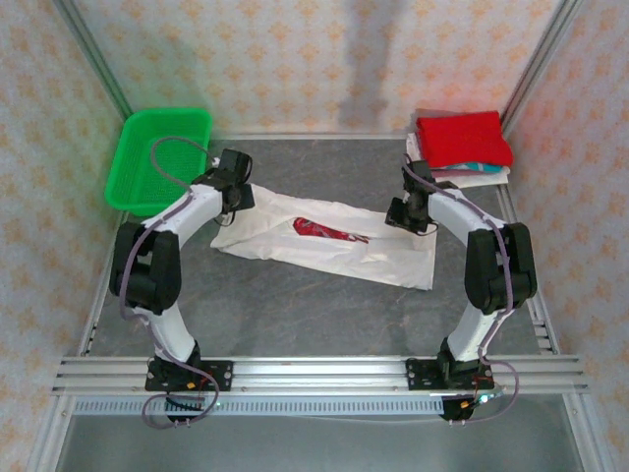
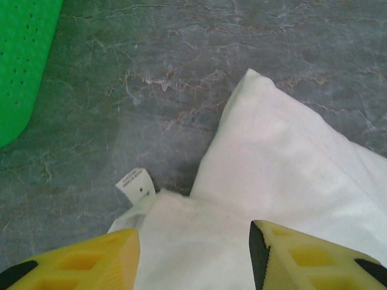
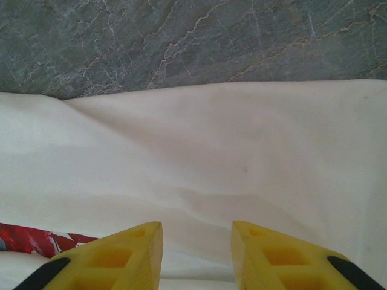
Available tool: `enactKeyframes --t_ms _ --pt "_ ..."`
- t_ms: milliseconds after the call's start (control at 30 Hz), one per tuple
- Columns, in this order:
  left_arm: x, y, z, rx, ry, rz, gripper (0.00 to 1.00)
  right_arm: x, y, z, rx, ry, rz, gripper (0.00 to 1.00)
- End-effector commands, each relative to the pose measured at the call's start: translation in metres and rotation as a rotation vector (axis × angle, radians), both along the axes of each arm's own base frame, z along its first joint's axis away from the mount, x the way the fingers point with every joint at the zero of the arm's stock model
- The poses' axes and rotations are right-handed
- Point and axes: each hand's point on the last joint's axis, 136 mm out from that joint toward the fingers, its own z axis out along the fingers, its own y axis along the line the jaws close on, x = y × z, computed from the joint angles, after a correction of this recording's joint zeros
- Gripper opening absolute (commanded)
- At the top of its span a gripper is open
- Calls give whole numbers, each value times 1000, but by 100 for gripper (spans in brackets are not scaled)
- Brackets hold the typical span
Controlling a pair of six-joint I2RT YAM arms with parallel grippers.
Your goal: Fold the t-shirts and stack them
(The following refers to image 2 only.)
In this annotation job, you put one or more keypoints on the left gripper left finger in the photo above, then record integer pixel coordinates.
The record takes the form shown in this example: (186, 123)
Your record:
(75, 269)

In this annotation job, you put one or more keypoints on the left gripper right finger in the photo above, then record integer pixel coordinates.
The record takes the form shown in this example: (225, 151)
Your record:
(308, 266)

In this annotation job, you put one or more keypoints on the white t-shirt with red print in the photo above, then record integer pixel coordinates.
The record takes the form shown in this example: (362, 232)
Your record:
(272, 151)

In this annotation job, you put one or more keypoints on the green plastic basket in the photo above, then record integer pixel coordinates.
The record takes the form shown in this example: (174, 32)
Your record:
(18, 60)

